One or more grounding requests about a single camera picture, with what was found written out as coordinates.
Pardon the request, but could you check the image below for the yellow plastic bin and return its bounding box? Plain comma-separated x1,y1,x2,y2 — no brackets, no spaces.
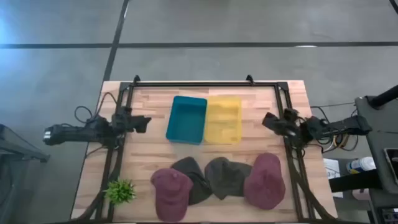
203,95,243,145

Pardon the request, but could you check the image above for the dark olive baseball cap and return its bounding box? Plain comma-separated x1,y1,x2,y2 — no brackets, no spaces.
170,156,214,206
204,156,253,200

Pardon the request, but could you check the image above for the pink object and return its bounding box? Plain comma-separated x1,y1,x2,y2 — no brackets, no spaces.
352,188,373,200

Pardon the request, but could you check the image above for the black floor cable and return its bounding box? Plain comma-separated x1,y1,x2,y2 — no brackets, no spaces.
310,101,357,109

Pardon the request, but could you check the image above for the black pole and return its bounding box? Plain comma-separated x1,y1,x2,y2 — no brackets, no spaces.
369,84,398,109

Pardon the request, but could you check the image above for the dark control device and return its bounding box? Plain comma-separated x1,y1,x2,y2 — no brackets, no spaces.
381,207,398,224

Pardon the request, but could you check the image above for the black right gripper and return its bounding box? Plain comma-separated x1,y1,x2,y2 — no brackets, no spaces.
262,108,304,138

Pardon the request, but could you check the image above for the maroon baseball cap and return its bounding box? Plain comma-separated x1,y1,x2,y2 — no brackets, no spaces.
150,167,194,223
243,152,286,211

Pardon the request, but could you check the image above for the grey equipment cart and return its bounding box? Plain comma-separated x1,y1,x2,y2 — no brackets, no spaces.
354,95,398,224

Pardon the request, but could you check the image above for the black strap bar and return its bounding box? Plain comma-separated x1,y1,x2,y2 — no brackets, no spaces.
328,169,383,193

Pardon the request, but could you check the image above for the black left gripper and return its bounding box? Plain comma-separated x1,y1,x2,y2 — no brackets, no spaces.
111,105,152,135

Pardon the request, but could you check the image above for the teal plastic bin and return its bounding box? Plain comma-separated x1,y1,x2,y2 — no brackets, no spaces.
165,95,208,146

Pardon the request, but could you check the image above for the grey side table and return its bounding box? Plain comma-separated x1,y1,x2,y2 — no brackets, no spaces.
0,123,50,224

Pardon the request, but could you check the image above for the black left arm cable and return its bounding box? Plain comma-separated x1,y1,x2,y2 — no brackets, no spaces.
73,91,118,125

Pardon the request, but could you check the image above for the small green artificial plant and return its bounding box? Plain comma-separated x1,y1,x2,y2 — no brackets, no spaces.
103,177,137,206

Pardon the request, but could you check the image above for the black metal table frame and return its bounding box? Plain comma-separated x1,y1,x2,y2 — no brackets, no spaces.
71,74,336,223

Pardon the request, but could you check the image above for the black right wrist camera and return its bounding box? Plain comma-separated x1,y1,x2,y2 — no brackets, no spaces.
283,108,299,122

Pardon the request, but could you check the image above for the black smartphone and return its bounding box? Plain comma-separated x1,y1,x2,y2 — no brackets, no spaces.
384,147,398,184

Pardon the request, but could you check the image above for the white printed paper sheet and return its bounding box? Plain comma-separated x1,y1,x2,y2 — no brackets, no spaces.
323,157,345,198

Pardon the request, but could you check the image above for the yellow cable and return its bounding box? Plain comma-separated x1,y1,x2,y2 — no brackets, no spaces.
333,136,349,149

